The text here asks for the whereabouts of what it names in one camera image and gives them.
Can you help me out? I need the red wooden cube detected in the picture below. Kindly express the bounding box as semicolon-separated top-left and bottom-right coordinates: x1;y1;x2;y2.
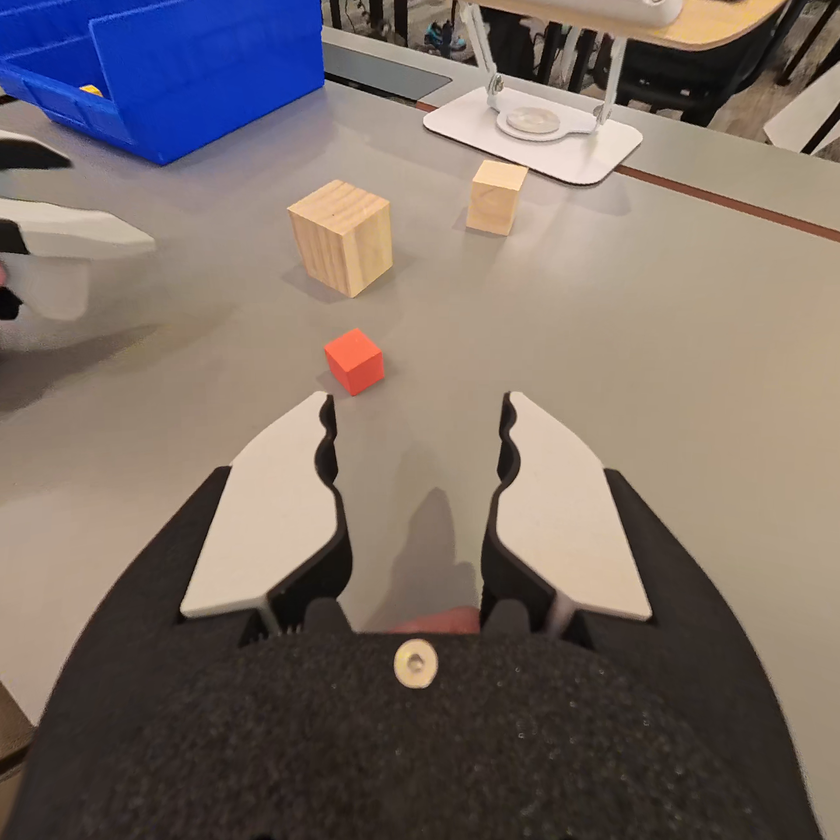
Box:
325;329;387;397

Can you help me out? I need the white slanted panel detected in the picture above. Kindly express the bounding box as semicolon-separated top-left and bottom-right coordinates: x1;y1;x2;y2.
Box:
764;63;840;156

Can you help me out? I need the blue plastic bin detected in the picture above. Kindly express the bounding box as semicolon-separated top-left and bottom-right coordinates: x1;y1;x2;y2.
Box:
0;0;326;166

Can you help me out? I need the white folding stand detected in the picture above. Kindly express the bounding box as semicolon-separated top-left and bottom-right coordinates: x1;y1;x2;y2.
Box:
423;0;644;185

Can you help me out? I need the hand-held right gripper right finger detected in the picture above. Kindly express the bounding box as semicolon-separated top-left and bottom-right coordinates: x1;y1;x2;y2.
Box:
481;390;653;626

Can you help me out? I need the black office chair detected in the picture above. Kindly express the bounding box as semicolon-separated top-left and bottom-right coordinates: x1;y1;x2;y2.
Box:
578;27;775;130

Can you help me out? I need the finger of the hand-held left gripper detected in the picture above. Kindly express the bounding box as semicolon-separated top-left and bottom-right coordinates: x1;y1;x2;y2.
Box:
0;129;74;173
0;197;157;261

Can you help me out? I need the large wooden cube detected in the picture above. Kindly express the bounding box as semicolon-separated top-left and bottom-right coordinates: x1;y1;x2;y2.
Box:
288;180;395;298

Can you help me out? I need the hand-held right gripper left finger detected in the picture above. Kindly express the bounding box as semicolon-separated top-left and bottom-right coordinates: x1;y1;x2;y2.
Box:
180;392;353;623

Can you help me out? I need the medium wooden cube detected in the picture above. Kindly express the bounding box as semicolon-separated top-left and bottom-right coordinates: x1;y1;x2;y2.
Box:
466;159;530;238

